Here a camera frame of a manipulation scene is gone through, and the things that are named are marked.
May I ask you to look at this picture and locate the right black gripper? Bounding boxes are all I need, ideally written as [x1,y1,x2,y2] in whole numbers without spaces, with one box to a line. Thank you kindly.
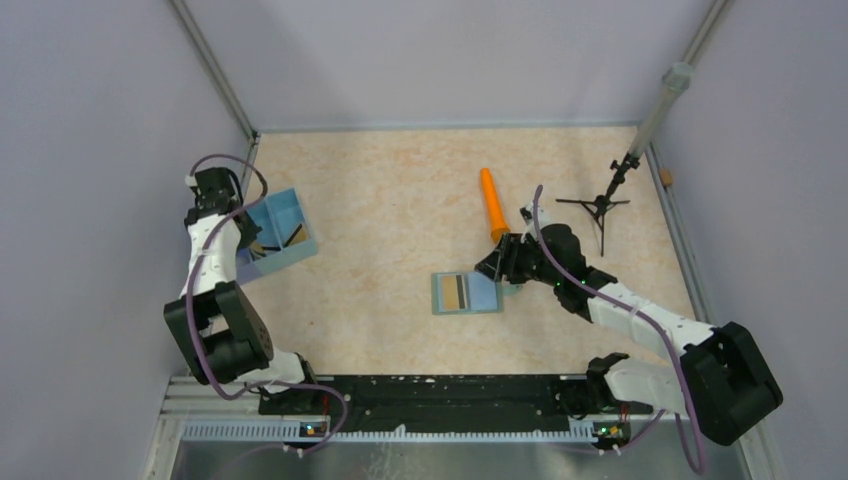
[476,231,562,286]

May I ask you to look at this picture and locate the green card holder wallet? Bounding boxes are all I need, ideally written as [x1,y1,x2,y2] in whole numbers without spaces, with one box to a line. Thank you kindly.
[431,272,523,315]

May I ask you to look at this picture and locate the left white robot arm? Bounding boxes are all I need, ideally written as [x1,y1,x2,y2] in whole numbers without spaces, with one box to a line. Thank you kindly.
[163,167,321,414]

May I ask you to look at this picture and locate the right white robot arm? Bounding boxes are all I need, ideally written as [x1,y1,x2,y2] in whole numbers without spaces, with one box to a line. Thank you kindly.
[474,223,784,446]

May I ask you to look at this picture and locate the orange cylinder tube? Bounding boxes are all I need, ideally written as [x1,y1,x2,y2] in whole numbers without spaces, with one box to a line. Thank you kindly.
[479,168,511,244]

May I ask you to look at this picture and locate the blue three-compartment organizer box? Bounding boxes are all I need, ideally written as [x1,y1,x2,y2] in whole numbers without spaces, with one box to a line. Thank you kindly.
[237,188,318,285]

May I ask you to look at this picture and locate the black tripod stand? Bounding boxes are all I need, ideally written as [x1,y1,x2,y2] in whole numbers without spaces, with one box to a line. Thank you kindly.
[556,153,641,256]

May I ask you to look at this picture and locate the small orange block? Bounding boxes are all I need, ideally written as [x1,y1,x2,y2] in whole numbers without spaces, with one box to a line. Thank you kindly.
[658,168,674,188]

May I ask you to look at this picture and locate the grey pole on tripod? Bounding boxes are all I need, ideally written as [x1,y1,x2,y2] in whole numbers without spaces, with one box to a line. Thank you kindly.
[627,62,695,159]

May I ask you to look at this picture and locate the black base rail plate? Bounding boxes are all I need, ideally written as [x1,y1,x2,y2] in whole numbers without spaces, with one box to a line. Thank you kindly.
[254,374,653,434]

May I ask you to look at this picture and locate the white perforated cable tray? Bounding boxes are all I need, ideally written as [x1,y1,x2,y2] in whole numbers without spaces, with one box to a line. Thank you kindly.
[181,420,623,445]

